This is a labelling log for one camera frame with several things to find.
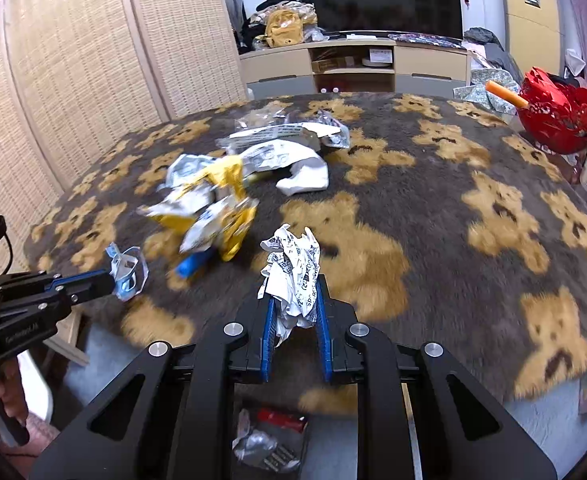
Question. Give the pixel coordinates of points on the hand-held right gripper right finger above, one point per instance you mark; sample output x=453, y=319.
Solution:
x=323, y=340

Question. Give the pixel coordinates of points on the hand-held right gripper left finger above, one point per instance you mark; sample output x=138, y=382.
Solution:
x=268, y=340

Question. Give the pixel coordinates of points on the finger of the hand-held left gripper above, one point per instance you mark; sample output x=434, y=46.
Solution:
x=81, y=277
x=93, y=292

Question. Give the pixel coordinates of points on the clear blue plastic wrapper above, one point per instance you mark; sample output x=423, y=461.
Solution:
x=128, y=270

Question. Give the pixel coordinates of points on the white printed paper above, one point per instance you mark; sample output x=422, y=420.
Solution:
x=293, y=270

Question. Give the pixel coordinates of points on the red packet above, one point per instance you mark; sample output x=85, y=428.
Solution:
x=283, y=419

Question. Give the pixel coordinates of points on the black trash bin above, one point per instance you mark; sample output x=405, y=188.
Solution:
x=293, y=439

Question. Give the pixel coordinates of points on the silver foil wrapper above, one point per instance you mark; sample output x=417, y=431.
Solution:
x=253, y=442

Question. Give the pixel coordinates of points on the yellow white wrapper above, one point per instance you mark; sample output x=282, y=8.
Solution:
x=213, y=225
x=198, y=175

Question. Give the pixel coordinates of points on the white plastic bag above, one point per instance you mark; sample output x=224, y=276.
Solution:
x=303, y=170

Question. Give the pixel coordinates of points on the person's left hand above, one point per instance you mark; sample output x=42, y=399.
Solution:
x=3, y=390

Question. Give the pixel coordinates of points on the wooden table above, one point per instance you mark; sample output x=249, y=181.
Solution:
x=68, y=340

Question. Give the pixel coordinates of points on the bear print blanket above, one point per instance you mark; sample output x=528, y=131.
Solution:
x=423, y=220

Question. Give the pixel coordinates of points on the woven folding screen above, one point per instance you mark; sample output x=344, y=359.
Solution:
x=73, y=60

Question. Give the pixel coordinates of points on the cardboard box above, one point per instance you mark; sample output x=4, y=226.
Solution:
x=326, y=65

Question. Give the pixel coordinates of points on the white box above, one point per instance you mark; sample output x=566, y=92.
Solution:
x=379, y=57

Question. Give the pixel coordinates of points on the camouflage cloth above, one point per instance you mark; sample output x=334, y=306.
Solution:
x=483, y=90

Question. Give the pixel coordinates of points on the wooden television cabinet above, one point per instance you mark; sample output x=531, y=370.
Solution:
x=423, y=60

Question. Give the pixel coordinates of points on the pile of clothes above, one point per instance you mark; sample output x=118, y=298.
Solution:
x=253, y=25

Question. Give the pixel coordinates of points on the orange stick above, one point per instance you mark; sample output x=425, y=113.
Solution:
x=506, y=94

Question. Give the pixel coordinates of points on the yellow backpack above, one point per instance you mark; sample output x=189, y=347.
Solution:
x=283, y=27

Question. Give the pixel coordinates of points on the dark patterned cloth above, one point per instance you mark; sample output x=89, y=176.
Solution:
x=423, y=39

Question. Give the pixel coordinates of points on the red openwork basket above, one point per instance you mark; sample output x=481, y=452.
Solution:
x=553, y=115

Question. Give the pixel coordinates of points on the grey clothes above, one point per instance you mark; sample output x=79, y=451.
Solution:
x=493, y=50

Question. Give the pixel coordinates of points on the beige standing air conditioner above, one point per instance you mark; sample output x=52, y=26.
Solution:
x=523, y=35

